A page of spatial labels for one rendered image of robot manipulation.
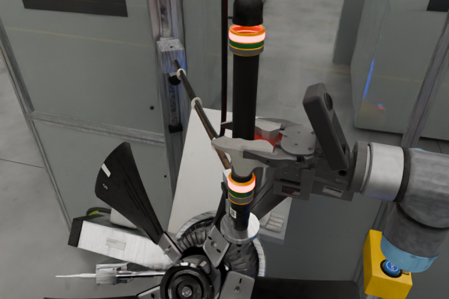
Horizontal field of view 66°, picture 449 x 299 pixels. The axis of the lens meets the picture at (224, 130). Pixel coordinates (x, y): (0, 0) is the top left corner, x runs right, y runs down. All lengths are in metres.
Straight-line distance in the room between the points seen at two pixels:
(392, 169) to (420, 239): 0.12
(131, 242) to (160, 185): 0.80
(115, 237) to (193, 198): 0.24
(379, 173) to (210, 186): 0.63
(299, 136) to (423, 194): 0.17
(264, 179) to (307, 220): 0.92
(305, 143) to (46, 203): 2.58
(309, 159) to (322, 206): 1.10
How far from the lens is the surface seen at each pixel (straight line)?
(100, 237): 1.04
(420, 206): 0.52
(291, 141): 0.49
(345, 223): 1.63
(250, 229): 0.63
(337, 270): 1.88
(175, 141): 1.34
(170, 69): 1.06
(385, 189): 0.49
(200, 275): 0.77
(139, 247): 0.99
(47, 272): 2.50
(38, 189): 3.09
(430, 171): 0.50
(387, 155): 0.49
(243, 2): 0.41
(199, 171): 1.03
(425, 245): 0.57
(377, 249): 1.11
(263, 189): 0.73
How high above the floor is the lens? 1.89
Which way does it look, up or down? 34 degrees down
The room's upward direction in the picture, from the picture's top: straight up
